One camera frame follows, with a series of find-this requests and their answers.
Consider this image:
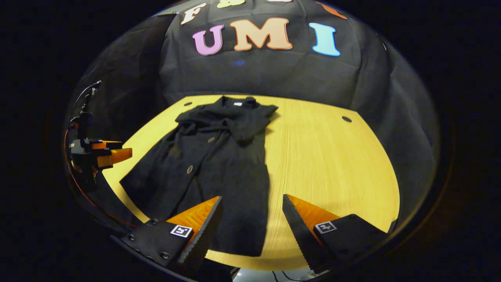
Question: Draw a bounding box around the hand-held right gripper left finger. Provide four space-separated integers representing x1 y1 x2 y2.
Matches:
119 196 223 273

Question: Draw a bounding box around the red gripper cable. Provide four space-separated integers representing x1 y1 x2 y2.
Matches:
64 125 137 228

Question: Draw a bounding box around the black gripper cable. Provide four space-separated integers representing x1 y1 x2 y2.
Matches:
72 80 102 122

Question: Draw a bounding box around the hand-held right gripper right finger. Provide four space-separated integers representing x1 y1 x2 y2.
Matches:
282 193 389 275

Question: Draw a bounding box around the black backdrop cloth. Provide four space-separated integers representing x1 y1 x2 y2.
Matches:
67 0 441 220

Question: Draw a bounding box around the black buttoned coat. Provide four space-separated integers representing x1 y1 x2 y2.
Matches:
119 95 279 258

